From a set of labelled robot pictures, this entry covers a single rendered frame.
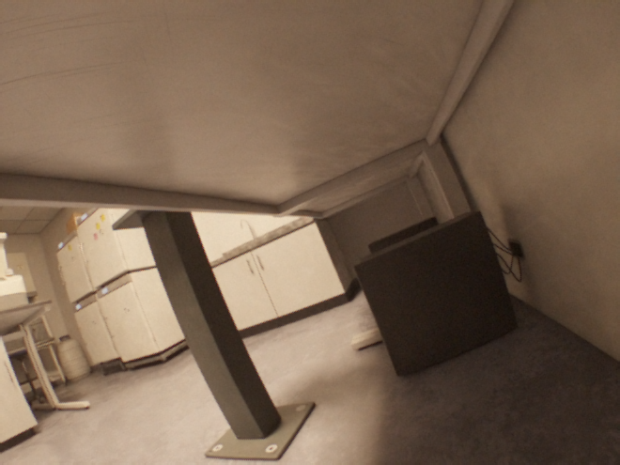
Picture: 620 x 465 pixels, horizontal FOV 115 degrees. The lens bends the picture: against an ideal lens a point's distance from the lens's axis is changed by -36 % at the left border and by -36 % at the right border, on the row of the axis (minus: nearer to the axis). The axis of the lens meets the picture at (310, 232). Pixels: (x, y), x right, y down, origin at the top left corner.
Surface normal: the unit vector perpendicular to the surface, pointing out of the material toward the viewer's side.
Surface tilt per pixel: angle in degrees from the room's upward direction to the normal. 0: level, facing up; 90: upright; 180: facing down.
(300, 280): 90
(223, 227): 90
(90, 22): 180
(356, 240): 90
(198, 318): 90
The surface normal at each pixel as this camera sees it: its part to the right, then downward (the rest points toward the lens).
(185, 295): -0.35, 0.08
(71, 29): 0.39, 0.92
